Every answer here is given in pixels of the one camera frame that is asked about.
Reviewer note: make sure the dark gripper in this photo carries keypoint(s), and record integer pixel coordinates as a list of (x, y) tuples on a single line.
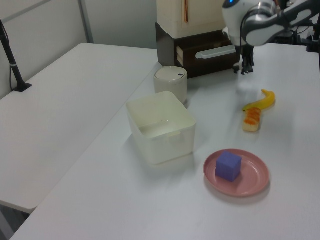
[(246, 51)]

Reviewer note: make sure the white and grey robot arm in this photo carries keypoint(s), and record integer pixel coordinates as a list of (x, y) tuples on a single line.
[(260, 27)]

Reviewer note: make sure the yellow toy banana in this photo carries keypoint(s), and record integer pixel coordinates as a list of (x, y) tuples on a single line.
[(266, 101)]

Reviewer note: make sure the orange shrimp sushi toy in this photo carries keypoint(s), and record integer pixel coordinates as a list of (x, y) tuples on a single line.
[(252, 121)]

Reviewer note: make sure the cream toy cabinet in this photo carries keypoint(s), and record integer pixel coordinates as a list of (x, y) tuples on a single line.
[(200, 17)]

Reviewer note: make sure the dark brown drawer housing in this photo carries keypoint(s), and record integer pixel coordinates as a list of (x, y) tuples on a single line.
[(165, 45)]

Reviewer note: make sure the small white lidded bin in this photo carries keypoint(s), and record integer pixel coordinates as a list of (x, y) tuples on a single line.
[(172, 85)]

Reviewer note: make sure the purple cube block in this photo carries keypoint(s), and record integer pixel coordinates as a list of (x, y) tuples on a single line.
[(227, 166)]

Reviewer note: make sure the white open storage box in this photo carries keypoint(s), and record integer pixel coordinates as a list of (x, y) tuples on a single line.
[(172, 147)]

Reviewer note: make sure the pink round plate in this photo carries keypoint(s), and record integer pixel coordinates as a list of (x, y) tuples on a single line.
[(252, 183)]

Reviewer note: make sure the black clamp mount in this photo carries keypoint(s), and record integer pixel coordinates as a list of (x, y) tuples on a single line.
[(313, 41)]

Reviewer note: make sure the black camera stand with clamp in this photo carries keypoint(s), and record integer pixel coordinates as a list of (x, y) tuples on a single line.
[(13, 67)]

